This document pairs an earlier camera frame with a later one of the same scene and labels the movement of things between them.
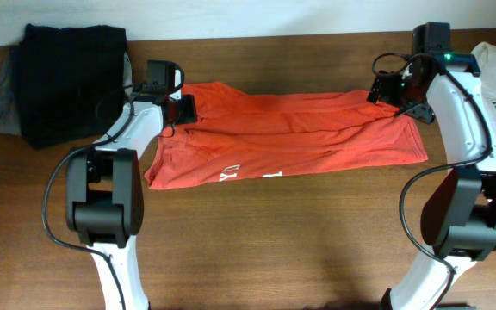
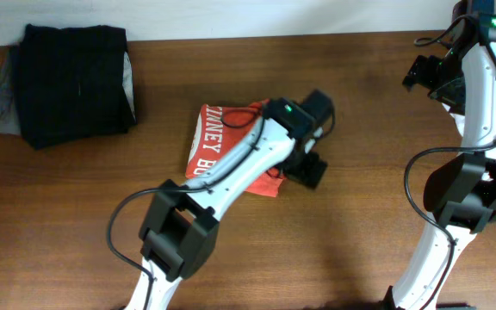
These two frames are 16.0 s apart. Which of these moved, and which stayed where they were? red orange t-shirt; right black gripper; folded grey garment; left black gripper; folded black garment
Moved: right black gripper; red orange t-shirt; left black gripper
Stayed: folded black garment; folded grey garment
